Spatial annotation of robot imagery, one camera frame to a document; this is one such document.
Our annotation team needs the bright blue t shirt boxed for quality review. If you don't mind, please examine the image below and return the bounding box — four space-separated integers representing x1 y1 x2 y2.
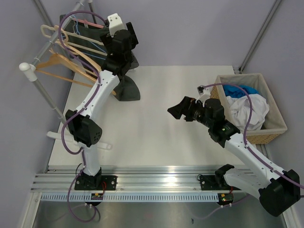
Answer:
223 85 259 98

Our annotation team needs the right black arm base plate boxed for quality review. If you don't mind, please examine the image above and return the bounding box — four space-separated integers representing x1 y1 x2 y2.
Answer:
197 174 231 191

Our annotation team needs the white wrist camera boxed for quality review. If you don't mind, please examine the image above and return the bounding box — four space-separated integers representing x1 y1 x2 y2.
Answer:
196 85 211 102
107 13 125 37

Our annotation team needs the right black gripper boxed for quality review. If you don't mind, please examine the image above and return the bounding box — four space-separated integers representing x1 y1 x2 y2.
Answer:
168 96 213 129

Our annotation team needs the white t shirt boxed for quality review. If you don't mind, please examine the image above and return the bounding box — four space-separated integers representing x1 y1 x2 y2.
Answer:
226 94 269 131

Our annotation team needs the wicker laundry basket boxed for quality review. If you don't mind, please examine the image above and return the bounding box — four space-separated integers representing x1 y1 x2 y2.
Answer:
210 73 288 144

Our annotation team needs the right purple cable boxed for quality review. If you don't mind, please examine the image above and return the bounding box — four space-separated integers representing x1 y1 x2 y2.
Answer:
201 83 304 190

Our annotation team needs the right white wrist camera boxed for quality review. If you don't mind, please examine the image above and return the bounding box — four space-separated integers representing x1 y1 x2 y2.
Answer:
196 85 211 102

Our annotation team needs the purple cable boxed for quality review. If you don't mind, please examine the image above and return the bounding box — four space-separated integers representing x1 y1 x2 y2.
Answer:
201 83 304 190
58 10 111 155

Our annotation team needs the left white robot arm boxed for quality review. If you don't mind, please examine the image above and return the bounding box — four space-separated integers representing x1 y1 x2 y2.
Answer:
63 19 140 190

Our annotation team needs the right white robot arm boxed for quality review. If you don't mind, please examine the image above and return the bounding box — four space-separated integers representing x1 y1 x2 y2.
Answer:
167 96 301 217

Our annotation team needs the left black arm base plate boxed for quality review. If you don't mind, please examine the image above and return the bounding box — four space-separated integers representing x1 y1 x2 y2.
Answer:
74 175 117 191

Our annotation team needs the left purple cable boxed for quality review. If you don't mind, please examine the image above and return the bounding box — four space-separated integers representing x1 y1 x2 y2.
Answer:
58 10 111 155

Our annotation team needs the white slotted cable duct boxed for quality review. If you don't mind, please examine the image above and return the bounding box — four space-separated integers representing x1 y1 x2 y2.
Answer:
40 192 219 202

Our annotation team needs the aluminium mounting rail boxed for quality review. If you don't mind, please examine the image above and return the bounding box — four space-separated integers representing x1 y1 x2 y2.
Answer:
30 166 229 192

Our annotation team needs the dark grey t shirt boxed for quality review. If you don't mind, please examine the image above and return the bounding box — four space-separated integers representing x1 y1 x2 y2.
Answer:
59 14 141 102

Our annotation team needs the cream plastic hanger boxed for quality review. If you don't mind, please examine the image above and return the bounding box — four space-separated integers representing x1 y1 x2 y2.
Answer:
40 25 107 56

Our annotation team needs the beige wooden hanger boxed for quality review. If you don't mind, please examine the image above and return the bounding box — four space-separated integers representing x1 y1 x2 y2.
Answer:
49 31 101 77

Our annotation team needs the brown wooden hanger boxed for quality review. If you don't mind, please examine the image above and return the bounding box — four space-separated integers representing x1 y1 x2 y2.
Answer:
34 53 117 96

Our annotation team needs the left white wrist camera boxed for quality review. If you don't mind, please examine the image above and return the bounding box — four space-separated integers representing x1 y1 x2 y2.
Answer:
107 13 125 37

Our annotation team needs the light blue wire hanger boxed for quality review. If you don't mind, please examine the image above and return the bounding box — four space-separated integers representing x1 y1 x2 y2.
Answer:
65 15 109 62

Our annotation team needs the pink hanger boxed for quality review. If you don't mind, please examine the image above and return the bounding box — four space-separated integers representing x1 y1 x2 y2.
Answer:
72 18 104 29

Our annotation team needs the metal clothes rack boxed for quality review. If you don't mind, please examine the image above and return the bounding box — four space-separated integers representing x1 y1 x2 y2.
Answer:
20 0 112 150

